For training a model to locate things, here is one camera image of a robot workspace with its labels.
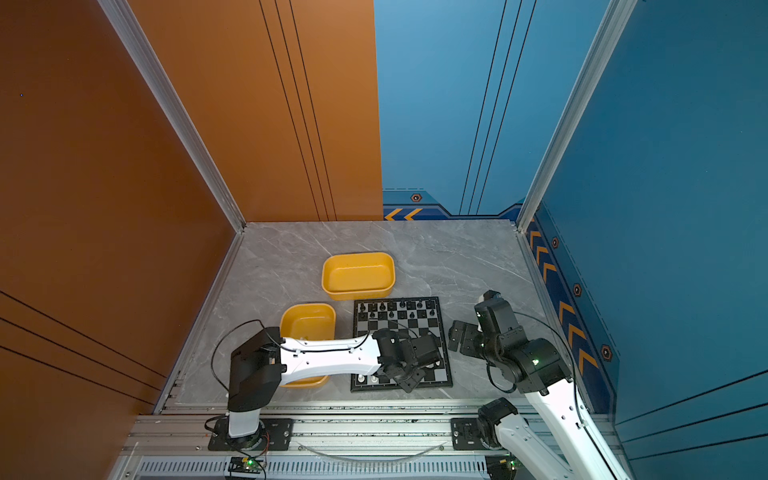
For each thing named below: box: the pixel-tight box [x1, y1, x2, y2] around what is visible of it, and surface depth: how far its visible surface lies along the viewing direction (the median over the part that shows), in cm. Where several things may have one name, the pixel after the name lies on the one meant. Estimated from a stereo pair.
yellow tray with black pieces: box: [321, 252, 396, 301], surface depth 105 cm
